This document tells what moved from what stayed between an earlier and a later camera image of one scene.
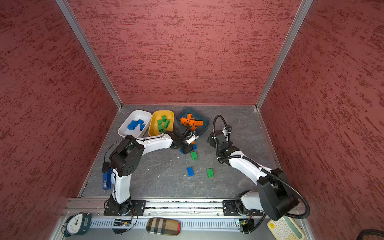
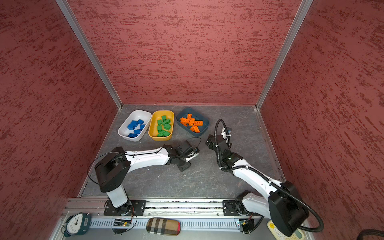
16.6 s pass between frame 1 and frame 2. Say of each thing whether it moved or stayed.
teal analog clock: stayed
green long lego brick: stayed
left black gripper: moved
